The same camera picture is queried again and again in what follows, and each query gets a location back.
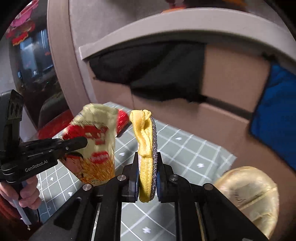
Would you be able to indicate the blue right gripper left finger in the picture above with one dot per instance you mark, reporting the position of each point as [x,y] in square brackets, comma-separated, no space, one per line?
[133,184]

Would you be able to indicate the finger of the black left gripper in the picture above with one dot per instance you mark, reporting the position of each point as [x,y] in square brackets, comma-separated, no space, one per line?
[64,146]

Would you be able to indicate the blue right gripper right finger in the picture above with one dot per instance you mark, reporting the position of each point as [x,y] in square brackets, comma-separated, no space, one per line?
[162,184]

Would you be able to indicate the yellow red noodle bag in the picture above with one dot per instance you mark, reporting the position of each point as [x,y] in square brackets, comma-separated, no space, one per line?
[99,124]

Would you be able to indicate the yellow scrub sponge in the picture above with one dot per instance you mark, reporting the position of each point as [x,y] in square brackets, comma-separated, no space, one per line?
[145,155]

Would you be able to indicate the trash bin with yellow bag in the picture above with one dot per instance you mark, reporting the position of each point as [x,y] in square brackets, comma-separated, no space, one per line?
[255,194]

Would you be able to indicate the person's left hand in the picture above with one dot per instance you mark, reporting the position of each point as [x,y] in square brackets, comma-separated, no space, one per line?
[28,196]

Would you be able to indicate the black hanging cloth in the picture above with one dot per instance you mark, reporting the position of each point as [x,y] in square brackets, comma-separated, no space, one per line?
[157,71]

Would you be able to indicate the blue hanging towel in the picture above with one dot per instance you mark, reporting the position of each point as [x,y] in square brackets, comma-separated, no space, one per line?
[273,122]

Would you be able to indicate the white countertop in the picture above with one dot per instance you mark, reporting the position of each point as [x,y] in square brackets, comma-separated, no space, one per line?
[212,20]

